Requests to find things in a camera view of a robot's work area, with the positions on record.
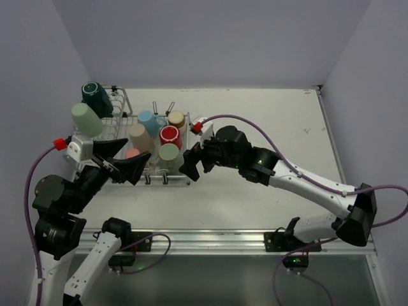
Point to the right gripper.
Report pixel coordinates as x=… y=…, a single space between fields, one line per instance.
x=204 y=156

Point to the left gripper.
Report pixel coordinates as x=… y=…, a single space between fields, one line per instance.
x=104 y=163

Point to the pale green mug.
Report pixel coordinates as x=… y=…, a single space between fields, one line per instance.
x=170 y=157

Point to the red mug black handle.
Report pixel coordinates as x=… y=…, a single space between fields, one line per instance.
x=170 y=135

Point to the light blue mug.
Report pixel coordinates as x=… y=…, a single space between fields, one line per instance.
x=152 y=122

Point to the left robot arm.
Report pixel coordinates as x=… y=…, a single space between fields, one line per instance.
x=56 y=234

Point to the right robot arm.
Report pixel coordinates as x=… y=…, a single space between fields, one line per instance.
x=350 y=210

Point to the pink cup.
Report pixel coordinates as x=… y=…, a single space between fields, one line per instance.
x=132 y=152

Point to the beige tumbler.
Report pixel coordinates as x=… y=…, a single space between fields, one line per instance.
x=140 y=138

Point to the light green tumbler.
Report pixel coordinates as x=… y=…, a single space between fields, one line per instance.
x=86 y=120

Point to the dark green mug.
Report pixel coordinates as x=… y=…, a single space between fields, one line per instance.
x=95 y=96

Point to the left black controller box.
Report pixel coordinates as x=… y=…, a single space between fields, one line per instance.
x=121 y=261

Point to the black controller box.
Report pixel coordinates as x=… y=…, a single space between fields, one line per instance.
x=121 y=261
x=296 y=264

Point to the right black controller box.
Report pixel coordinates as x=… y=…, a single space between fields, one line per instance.
x=296 y=264

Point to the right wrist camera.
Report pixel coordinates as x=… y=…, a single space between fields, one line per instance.
x=203 y=129

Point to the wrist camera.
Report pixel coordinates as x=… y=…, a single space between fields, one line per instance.
x=79 y=149
x=203 y=129

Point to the metal wire dish rack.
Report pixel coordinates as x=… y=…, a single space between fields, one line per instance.
x=120 y=125

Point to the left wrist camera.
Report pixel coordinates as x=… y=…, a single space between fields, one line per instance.
x=79 y=149

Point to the aluminium mounting rail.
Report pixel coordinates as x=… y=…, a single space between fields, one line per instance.
x=244 y=242

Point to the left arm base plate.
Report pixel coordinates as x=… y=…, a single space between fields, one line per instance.
x=137 y=241

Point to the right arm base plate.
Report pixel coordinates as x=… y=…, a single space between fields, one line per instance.
x=277 y=241

